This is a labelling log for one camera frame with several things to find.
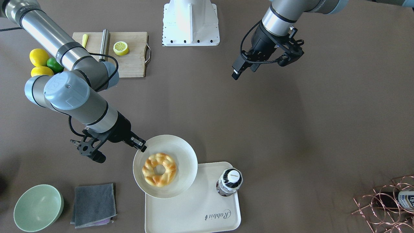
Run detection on green lime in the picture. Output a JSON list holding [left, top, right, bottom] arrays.
[[46, 57, 64, 74]]

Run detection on bottle in wire rack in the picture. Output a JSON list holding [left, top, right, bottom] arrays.
[[377, 190, 414, 211]]

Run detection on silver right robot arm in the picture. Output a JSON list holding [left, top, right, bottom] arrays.
[[1, 0, 146, 155]]

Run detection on twisted glazed donut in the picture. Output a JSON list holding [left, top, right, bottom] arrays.
[[142, 152, 177, 187]]

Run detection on wooden cutting board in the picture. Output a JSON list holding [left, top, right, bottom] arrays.
[[72, 31, 150, 78]]

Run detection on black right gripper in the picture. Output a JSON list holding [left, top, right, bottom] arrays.
[[108, 112, 147, 152]]

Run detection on whole yellow lemon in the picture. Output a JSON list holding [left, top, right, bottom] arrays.
[[29, 48, 50, 67]]

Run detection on dark sauce bottle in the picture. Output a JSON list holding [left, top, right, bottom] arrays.
[[216, 168, 244, 197]]

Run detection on copper wire bottle rack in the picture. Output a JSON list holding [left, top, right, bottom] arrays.
[[352, 174, 414, 233]]

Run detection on grey folded cloth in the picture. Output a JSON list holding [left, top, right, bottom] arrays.
[[71, 183, 117, 228]]

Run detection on cream rectangular tray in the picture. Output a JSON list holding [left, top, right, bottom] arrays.
[[145, 161, 241, 233]]

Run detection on yellow plastic knife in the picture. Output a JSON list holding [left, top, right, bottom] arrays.
[[81, 34, 89, 48]]

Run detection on steel muddler cylinder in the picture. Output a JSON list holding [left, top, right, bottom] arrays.
[[98, 29, 110, 62]]

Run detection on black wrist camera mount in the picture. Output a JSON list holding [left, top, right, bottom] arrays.
[[70, 127, 110, 163]]

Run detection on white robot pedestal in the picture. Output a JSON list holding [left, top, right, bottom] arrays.
[[162, 0, 220, 46]]

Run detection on half lemon slice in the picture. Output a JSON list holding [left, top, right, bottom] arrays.
[[113, 41, 130, 56]]

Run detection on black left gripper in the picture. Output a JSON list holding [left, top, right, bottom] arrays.
[[232, 22, 279, 80]]

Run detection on white round plate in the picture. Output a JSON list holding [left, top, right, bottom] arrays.
[[133, 135, 198, 198]]

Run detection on mint green bowl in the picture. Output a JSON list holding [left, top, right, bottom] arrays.
[[13, 184, 64, 232]]

